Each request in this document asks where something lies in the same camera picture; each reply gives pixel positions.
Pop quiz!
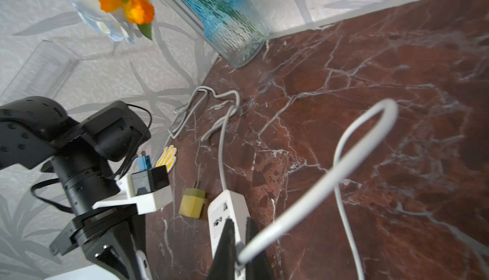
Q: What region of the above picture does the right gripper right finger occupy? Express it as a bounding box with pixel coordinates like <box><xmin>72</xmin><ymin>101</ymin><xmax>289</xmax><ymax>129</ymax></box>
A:
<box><xmin>245</xmin><ymin>218</ymin><xmax>273</xmax><ymax>280</ymax></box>

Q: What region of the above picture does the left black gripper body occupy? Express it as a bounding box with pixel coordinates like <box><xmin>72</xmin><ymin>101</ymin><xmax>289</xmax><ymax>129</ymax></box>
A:
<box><xmin>50</xmin><ymin>141</ymin><xmax>146</xmax><ymax>279</ymax></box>

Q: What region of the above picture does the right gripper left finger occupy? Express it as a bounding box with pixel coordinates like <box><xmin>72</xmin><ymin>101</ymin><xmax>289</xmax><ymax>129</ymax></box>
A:
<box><xmin>206</xmin><ymin>219</ymin><xmax>236</xmax><ymax>280</ymax></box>

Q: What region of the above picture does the white pink-keyboard charging cable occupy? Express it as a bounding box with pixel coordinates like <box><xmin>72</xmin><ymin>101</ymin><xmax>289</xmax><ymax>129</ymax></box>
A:
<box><xmin>236</xmin><ymin>98</ymin><xmax>399</xmax><ymax>280</ymax></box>

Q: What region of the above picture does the white power strip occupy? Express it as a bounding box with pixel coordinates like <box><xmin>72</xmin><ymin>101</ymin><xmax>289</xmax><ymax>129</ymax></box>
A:
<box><xmin>207</xmin><ymin>190</ymin><xmax>252</xmax><ymax>279</ymax></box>

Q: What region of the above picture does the yellow USB charger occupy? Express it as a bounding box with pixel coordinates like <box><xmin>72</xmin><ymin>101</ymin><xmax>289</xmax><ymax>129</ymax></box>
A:
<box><xmin>179</xmin><ymin>180</ymin><xmax>206</xmax><ymax>219</ymax></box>

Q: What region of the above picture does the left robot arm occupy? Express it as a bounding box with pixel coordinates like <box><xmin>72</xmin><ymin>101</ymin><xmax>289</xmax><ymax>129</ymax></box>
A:
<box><xmin>1</xmin><ymin>97</ymin><xmax>151</xmax><ymax>279</ymax></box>

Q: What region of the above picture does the yellow work glove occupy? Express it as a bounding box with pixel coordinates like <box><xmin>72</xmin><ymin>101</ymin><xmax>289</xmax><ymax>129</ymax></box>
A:
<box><xmin>155</xmin><ymin>145</ymin><xmax>178</xmax><ymax>173</ymax></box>

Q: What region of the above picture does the glass vase with flowers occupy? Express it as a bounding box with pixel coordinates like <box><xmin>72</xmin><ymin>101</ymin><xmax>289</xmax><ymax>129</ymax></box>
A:
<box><xmin>68</xmin><ymin>0</ymin><xmax>267</xmax><ymax>67</ymax></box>

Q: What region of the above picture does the grey power strip cable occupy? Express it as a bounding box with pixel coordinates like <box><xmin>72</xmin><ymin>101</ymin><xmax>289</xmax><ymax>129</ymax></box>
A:
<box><xmin>166</xmin><ymin>85</ymin><xmax>241</xmax><ymax>193</ymax></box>

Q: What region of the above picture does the clear plastic wall shelf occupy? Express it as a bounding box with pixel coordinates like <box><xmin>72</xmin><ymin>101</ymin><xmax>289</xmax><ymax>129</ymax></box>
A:
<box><xmin>1</xmin><ymin>40</ymin><xmax>80</xmax><ymax>105</ymax></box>

